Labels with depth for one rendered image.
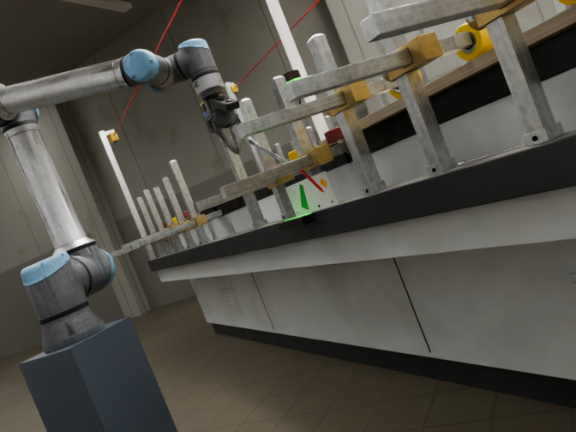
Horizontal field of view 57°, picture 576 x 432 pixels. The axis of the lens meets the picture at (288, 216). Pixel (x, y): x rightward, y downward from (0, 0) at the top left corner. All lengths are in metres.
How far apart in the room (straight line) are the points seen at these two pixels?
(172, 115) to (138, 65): 5.05
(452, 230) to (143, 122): 5.99
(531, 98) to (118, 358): 1.35
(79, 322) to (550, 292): 1.31
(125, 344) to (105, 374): 0.12
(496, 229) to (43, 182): 1.43
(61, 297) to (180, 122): 5.01
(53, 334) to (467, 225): 1.22
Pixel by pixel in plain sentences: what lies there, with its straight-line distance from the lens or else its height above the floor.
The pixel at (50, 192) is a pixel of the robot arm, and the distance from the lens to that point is 1.94.
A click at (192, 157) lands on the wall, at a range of 6.54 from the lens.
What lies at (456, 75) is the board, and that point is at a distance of 1.28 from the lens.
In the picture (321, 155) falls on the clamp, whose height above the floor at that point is 0.84.
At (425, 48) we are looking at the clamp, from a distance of 1.11.
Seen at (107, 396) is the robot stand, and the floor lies 0.42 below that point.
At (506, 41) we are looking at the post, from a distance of 0.99.
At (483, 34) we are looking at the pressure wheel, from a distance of 1.25.
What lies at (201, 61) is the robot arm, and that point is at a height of 1.26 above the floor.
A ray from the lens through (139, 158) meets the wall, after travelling 7.06.
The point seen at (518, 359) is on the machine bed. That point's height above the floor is 0.14.
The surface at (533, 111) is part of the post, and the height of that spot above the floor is 0.76.
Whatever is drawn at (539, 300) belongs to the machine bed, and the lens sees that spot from 1.43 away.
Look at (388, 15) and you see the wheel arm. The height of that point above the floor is 0.95.
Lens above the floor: 0.78
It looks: 2 degrees down
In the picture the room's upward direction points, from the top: 22 degrees counter-clockwise
